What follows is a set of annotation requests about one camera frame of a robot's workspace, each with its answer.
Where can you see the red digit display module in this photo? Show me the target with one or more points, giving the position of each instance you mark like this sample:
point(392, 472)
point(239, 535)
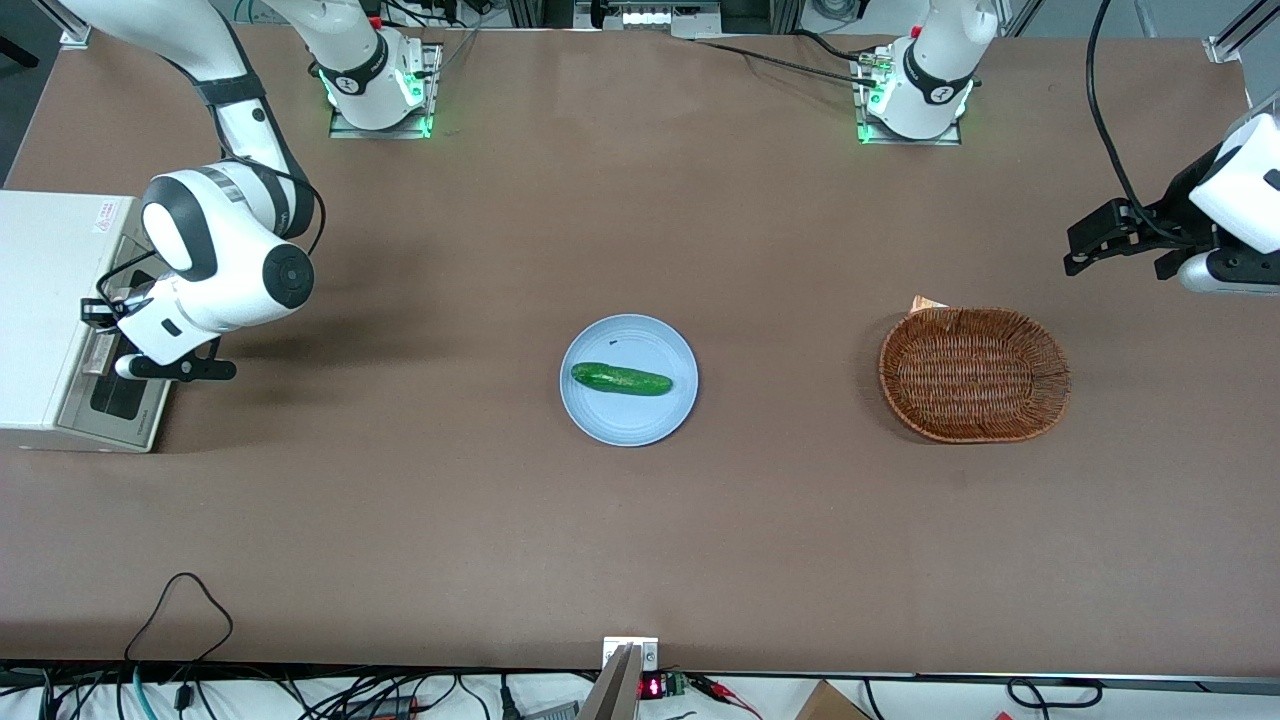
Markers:
point(652, 688)

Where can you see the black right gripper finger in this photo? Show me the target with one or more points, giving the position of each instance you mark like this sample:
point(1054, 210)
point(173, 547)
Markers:
point(100, 305)
point(105, 320)

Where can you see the white toaster oven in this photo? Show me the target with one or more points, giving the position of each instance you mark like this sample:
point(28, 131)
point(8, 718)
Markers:
point(40, 300)

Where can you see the aluminium frame profile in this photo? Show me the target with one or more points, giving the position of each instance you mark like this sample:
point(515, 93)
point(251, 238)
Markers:
point(72, 30)
point(1225, 45)

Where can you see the brown cardboard box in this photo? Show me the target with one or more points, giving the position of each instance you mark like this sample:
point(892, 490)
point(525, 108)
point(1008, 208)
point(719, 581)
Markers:
point(830, 705)

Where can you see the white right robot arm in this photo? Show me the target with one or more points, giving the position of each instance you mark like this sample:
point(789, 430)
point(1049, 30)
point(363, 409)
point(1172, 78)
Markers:
point(230, 240)

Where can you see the brown oval wicker basket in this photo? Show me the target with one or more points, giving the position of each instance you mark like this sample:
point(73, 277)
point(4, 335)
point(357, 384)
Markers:
point(975, 375)

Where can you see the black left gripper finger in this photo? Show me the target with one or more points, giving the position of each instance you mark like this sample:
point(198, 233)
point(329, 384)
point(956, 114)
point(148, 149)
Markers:
point(1172, 266)
point(1100, 230)

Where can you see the grey camera mount bar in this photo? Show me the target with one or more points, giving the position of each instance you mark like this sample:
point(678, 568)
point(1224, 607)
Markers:
point(610, 695)

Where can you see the white metal table bracket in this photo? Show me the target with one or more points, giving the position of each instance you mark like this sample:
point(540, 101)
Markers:
point(648, 655)

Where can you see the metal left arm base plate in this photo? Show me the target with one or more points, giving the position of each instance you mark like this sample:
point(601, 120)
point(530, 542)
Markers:
point(910, 142)

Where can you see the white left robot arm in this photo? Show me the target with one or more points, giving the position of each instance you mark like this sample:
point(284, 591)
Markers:
point(940, 60)

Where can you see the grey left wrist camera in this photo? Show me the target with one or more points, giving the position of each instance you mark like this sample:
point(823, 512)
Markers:
point(1230, 272)

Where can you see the light blue round plate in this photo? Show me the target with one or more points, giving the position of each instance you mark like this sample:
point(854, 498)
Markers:
point(630, 420)

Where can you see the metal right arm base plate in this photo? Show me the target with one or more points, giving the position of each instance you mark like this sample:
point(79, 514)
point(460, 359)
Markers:
point(380, 132)

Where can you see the orange paper basket tag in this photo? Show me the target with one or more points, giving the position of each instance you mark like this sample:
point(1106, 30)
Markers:
point(925, 303)

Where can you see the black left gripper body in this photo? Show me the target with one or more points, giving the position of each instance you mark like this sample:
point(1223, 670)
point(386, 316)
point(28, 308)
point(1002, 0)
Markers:
point(1176, 217)

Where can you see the green cucumber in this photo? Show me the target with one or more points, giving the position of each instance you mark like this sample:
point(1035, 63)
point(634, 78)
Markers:
point(620, 379)

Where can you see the red white oven sticker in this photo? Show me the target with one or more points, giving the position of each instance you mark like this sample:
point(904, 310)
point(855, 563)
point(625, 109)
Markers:
point(105, 214)

